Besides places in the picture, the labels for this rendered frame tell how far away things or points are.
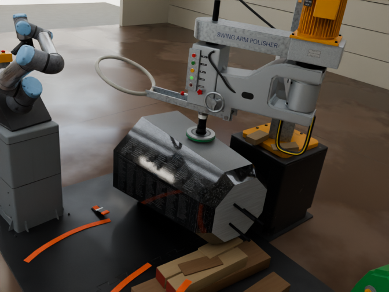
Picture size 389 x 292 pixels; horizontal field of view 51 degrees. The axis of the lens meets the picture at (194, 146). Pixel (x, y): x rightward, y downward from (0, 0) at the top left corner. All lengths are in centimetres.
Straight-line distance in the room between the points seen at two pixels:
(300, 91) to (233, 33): 55
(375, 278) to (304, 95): 118
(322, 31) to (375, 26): 627
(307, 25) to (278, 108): 55
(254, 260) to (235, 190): 69
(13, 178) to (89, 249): 77
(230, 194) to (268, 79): 78
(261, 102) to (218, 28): 55
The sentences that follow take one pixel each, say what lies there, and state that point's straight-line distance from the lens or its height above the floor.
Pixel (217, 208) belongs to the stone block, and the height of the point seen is 66.
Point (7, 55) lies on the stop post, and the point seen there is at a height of 106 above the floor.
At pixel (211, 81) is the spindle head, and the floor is 136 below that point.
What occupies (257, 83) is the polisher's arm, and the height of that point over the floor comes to 142.
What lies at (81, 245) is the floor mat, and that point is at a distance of 334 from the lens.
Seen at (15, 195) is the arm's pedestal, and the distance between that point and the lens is 333.
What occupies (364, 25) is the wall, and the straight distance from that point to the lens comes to 887.
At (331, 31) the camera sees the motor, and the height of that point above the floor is 181.
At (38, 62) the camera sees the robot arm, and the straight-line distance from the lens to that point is 246.
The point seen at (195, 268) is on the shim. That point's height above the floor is 23.
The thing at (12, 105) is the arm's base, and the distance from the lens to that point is 318.
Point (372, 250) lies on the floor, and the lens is 389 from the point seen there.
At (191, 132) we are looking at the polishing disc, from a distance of 301.
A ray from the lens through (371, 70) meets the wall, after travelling 887.
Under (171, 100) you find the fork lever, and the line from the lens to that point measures 298.
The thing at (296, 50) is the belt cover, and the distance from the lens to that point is 255.
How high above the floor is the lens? 220
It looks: 27 degrees down
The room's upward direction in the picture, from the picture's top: 7 degrees clockwise
